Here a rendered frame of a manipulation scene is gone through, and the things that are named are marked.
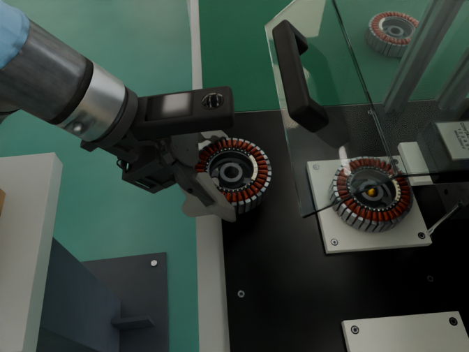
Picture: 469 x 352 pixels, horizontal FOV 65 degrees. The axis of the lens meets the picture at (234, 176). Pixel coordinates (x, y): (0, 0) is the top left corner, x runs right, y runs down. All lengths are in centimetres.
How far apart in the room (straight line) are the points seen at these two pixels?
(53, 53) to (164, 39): 175
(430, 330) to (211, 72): 57
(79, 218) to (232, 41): 95
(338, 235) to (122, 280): 94
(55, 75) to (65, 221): 120
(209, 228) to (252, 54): 40
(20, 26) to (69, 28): 195
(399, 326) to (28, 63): 50
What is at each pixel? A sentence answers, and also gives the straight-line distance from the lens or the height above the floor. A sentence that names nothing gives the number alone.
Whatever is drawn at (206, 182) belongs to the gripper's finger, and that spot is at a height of 88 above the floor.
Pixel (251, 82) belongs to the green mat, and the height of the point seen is 75.
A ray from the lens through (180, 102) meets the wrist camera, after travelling 42.
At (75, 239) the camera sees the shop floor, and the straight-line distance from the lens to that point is 149.
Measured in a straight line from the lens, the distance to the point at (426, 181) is 52.
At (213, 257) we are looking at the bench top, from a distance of 56.
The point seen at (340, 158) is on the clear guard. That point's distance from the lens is 30.
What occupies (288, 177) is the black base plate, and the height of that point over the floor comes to 77.
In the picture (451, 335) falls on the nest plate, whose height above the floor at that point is 78.
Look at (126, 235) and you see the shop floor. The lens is 144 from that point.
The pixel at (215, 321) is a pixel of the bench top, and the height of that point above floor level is 75.
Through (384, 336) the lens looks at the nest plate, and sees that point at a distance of 53.
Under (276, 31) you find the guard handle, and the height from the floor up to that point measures 106.
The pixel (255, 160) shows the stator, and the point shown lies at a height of 84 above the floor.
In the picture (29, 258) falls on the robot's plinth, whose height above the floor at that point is 75.
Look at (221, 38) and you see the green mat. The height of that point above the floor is 75.
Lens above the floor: 128
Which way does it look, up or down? 58 degrees down
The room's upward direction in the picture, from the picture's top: straight up
